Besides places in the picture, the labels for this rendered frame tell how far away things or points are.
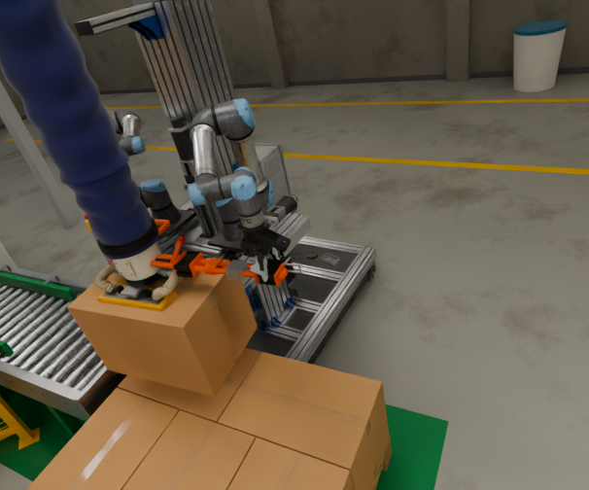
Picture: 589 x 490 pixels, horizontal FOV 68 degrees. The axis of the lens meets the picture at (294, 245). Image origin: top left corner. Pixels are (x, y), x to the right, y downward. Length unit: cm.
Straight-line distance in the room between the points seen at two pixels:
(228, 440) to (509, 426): 137
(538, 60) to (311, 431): 552
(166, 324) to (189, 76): 104
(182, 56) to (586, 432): 247
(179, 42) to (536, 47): 508
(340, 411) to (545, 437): 106
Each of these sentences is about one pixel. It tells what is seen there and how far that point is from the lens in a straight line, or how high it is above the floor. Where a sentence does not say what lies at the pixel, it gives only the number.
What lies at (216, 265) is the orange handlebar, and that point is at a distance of 162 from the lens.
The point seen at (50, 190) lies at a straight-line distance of 543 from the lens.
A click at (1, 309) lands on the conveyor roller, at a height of 52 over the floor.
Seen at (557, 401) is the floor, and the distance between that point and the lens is 267.
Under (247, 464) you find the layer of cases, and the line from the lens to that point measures 187.
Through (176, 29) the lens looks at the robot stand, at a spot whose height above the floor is 192.
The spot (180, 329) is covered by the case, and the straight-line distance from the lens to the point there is 166.
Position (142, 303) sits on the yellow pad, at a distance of 182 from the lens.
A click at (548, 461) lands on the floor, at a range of 248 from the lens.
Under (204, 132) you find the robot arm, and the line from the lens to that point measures 168.
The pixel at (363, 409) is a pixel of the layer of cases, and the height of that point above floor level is 54.
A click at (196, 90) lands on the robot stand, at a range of 207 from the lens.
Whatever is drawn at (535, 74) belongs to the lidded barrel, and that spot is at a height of 22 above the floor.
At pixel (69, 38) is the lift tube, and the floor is 201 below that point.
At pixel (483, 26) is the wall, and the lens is 725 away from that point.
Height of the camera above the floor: 210
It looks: 33 degrees down
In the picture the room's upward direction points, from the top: 14 degrees counter-clockwise
